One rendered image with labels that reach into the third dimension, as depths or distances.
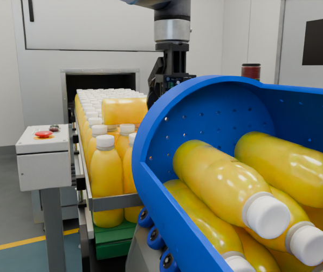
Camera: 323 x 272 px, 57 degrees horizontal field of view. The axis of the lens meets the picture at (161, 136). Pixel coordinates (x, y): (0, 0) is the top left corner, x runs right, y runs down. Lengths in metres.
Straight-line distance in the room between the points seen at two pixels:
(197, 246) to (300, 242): 0.13
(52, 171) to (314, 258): 0.49
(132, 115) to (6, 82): 4.00
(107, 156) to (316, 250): 0.43
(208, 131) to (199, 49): 5.09
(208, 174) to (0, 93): 4.46
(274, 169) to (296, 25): 4.25
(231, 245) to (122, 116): 0.52
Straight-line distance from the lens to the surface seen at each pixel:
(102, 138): 0.64
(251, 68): 1.05
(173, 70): 0.63
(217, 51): 5.81
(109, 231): 0.69
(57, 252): 0.84
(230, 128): 0.54
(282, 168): 0.41
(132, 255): 0.66
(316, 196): 0.39
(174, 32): 0.62
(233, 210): 0.33
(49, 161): 0.65
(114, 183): 0.66
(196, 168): 0.38
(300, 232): 0.36
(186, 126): 0.50
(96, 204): 0.66
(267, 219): 0.31
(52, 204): 0.77
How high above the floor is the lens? 1.25
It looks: 13 degrees down
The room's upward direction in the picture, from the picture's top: straight up
